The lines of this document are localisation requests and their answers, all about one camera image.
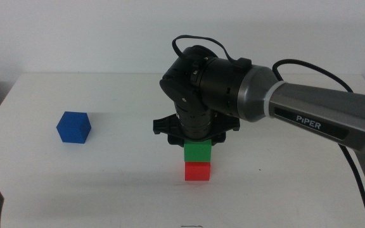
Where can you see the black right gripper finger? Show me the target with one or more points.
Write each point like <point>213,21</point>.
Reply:
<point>175,141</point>
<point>219,139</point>

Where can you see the green cube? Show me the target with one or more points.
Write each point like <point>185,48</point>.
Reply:
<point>197,152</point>

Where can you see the red cube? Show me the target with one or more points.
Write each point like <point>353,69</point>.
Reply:
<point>197,171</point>

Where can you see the blue cube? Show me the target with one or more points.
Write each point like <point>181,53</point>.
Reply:
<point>73,128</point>

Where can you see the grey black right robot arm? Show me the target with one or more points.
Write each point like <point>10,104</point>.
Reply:
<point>312,104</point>

